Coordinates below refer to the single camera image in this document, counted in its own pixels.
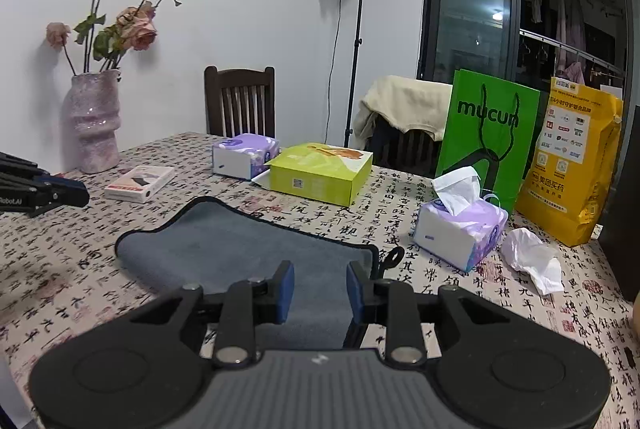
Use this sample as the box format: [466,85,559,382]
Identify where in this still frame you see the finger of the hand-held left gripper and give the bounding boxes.
[0,152,90,218]

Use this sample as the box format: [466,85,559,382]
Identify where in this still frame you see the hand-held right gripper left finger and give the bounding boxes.
[127,260,296,370]

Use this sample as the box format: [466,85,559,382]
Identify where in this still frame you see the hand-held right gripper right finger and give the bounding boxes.
[346,260,512,368]

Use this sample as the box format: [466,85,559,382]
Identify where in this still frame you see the grey towel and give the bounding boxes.
[115,196,405,351]

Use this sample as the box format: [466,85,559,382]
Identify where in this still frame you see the calligraphy print tablecloth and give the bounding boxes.
[0,132,640,429]

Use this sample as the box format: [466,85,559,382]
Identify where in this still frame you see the pink ceramic vase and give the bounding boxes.
[62,68,124,174]

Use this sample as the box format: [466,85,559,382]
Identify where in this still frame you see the small white red box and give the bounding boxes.
[103,164,177,204]

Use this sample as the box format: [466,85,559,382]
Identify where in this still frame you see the purple tissue pack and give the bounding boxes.
[412,166,510,274]
[211,132,280,181]

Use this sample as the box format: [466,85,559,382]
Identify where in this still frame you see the lime green cardboard box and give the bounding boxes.
[251,142,375,208]

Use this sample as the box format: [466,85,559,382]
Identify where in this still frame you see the dark wooden chair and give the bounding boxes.
[364,112,447,178]
[204,66,276,139]

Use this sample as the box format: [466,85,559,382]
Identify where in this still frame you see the crumpled white tissue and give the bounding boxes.
[501,226,565,296]

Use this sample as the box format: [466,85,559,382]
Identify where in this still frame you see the cream cloth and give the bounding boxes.
[352,74,454,151]

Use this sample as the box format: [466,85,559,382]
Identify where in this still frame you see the green paper bag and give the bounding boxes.
[434,68,542,213]

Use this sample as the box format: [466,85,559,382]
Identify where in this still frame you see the yellow paper bag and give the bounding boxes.
[514,76,625,248]

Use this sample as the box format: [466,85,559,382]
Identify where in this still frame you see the dark board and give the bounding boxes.
[597,103,640,306]

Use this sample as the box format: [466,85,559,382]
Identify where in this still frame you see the black framed glass door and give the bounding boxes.
[416,0,640,172]

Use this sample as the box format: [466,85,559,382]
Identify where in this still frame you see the hanging clothes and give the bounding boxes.
[522,0,603,85]

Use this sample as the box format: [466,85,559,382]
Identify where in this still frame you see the black light cable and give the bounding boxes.
[324,0,346,145]

